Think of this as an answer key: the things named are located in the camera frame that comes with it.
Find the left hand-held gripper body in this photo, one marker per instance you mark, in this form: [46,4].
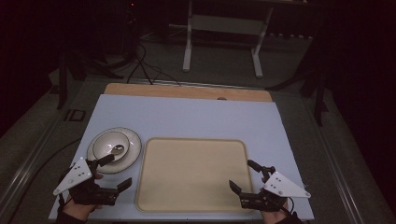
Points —
[74,174]

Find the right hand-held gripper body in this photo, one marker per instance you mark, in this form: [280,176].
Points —
[285,186]

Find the white bowl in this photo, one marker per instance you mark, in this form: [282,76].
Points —
[104,144]

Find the metal spoon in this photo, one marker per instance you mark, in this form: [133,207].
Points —
[118,149]

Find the white dinner plate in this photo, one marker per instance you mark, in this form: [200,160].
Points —
[132,149]

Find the person's right hand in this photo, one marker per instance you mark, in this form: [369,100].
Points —
[275,214]

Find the person's left hand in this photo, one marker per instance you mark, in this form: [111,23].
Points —
[79,211]

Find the beige tray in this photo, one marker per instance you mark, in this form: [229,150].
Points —
[193,174]

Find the black floor socket box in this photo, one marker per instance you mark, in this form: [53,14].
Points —
[75,115]

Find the pale blue table mat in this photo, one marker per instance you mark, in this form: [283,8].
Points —
[193,115]

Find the black stand leg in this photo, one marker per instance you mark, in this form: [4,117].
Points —
[62,81]
[319,99]

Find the wooden table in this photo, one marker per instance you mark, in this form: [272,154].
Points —
[186,91]

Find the metal floor rail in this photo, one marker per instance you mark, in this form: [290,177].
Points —
[339,174]
[26,168]

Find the white metal frame stand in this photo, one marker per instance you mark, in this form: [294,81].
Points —
[187,46]

